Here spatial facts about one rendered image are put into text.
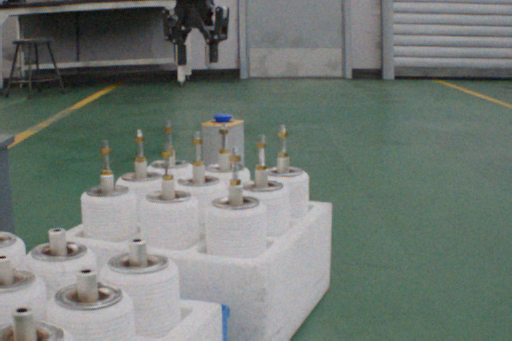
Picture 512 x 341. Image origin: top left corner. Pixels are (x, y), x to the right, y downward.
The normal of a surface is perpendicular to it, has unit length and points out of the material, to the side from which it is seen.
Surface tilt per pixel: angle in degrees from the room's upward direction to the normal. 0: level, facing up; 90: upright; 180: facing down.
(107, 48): 90
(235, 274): 90
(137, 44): 90
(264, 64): 90
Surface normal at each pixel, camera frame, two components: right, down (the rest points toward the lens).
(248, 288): -0.40, 0.20
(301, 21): -0.04, 0.21
